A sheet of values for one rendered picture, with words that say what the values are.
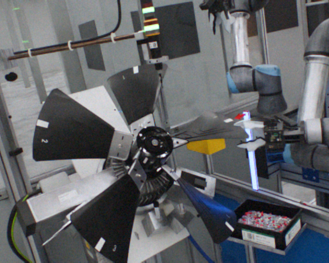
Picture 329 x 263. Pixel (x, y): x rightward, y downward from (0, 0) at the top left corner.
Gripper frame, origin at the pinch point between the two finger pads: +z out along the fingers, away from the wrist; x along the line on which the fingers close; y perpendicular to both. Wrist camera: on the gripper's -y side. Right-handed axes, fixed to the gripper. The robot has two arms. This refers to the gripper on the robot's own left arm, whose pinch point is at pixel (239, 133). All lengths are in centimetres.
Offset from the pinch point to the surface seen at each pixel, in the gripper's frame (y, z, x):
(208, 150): -31.9, 20.0, 21.2
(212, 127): -6.6, 10.0, -0.1
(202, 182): 1.9, 14.7, 16.6
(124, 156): 15.3, 34.2, -1.9
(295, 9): -462, -19, 25
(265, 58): -139, 1, 10
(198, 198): 18.5, 11.6, 12.0
